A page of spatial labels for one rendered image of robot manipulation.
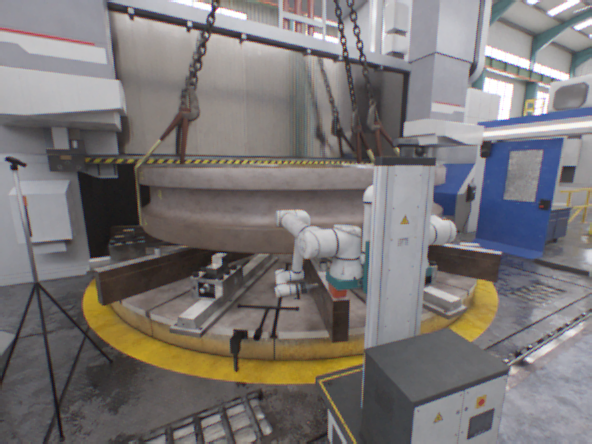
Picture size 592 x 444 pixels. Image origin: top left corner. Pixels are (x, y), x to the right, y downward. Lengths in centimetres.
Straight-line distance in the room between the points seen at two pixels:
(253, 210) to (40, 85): 223
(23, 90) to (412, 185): 337
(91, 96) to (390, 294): 322
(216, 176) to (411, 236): 204
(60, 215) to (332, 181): 396
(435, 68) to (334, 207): 438
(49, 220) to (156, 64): 288
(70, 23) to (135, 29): 172
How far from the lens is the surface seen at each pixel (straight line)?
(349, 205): 305
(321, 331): 264
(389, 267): 156
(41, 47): 416
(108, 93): 356
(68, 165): 531
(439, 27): 691
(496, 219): 730
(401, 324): 177
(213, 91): 566
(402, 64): 809
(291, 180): 274
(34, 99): 363
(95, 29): 417
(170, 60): 567
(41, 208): 525
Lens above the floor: 173
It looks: 11 degrees down
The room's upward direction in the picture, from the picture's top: straight up
